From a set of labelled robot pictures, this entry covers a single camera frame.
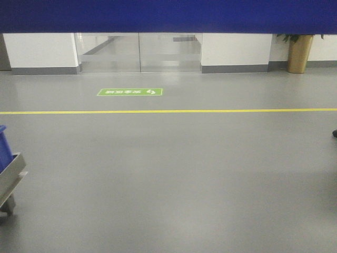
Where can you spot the green floor safety sign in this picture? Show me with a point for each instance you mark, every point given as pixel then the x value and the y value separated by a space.
pixel 131 92

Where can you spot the blue bin on cart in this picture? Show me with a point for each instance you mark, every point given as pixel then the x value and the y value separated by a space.
pixel 6 153

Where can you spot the glass double door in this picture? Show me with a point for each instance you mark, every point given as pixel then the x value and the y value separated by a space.
pixel 139 52

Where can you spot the large blue plastic bin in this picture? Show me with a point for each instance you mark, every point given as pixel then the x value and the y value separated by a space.
pixel 266 17

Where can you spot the stainless steel cart rail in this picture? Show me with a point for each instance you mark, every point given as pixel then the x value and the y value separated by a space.
pixel 11 176

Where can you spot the gold plant pot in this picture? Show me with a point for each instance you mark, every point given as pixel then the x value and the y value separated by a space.
pixel 299 49

